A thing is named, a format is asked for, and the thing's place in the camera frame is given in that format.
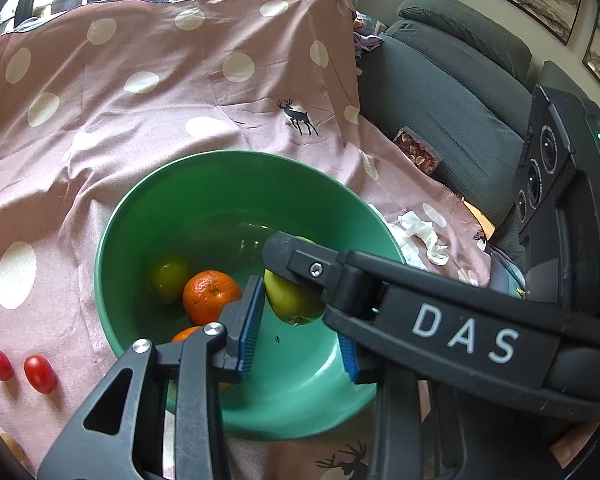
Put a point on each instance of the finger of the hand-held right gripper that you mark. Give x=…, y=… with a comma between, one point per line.
x=305, y=265

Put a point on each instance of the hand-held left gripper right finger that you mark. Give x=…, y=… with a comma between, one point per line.
x=350, y=360

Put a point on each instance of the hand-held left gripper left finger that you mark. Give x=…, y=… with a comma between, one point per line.
x=247, y=330

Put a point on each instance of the green round fruit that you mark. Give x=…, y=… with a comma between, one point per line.
x=167, y=277
x=287, y=297

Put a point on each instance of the orange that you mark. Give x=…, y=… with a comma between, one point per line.
x=211, y=297
x=187, y=335

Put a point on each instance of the green bowl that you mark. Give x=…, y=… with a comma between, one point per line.
x=220, y=210

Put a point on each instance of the crumpled white tissue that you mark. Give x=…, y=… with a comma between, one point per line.
x=425, y=240

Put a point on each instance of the clear snack packet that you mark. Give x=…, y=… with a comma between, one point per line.
x=417, y=152

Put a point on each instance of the grey sofa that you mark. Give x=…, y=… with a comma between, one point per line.
x=430, y=90

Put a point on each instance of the pink polka dot blanket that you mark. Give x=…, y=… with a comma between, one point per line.
x=130, y=125

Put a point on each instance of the purple cloth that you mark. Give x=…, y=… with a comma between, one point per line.
x=365, y=35

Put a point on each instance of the tan longan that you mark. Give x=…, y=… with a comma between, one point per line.
x=11, y=447

